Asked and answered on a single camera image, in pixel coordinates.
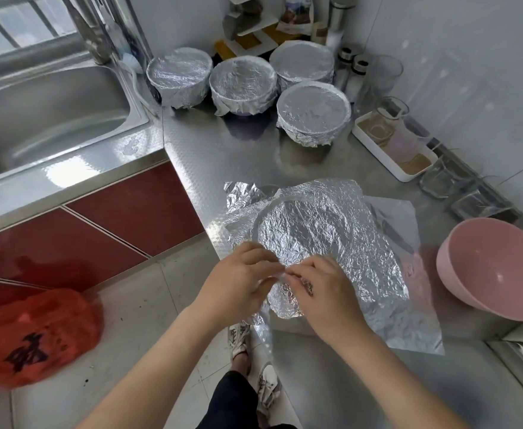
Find white shaker with black lid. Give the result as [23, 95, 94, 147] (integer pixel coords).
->
[333, 47, 357, 91]
[344, 56, 371, 104]

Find person's dark trousers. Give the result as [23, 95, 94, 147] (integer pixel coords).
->
[196, 371, 298, 429]

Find steel faucet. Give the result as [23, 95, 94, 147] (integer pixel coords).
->
[60, 0, 118, 66]

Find stack of aluminium foil sheets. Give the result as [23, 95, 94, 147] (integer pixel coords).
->
[362, 195, 447, 356]

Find foil-wrapped bowl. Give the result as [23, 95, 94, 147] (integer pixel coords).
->
[269, 40, 336, 93]

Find white dish brush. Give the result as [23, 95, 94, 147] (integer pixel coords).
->
[123, 51, 148, 75]

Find metal window railing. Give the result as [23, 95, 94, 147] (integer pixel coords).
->
[0, 0, 81, 59]

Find tall white steel-capped bottle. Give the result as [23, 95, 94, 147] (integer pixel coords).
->
[326, 0, 359, 55]

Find person's right forearm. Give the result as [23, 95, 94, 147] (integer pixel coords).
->
[337, 321, 468, 429]

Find small white tan-capped bottle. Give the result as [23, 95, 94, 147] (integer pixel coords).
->
[312, 22, 331, 46]

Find person's left white shoe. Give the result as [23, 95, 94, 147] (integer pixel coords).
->
[228, 321, 253, 359]

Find person's left hand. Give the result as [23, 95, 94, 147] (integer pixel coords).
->
[191, 241, 287, 333]

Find red kitchen cabinet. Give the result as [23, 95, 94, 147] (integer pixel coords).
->
[0, 160, 207, 315]

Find person's left forearm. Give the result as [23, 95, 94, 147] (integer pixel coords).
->
[78, 312, 236, 429]

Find white rectangular tray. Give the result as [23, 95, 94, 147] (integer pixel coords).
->
[351, 110, 440, 184]

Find colourful snack packet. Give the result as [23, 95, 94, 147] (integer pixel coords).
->
[282, 0, 317, 38]

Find person's right hand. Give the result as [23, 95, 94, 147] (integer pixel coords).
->
[283, 254, 371, 347]

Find white corner shelf rack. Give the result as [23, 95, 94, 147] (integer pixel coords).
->
[224, 0, 318, 56]

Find pink bowl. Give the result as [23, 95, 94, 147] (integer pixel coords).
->
[437, 217, 523, 324]

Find person's white shoe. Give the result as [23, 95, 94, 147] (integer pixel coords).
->
[228, 321, 253, 359]
[256, 362, 283, 413]

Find red plastic bag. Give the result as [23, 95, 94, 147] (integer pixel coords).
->
[0, 287, 104, 390]

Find stainless steel sink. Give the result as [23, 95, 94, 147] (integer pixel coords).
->
[0, 56, 170, 240]

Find pink translucent cup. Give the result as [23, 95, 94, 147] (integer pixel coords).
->
[385, 119, 429, 164]

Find person's right white shoe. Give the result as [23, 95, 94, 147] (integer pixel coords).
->
[256, 362, 283, 413]

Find foil-covered bowl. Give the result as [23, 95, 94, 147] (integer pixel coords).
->
[211, 178, 413, 324]
[146, 47, 214, 111]
[276, 81, 353, 149]
[208, 55, 279, 119]

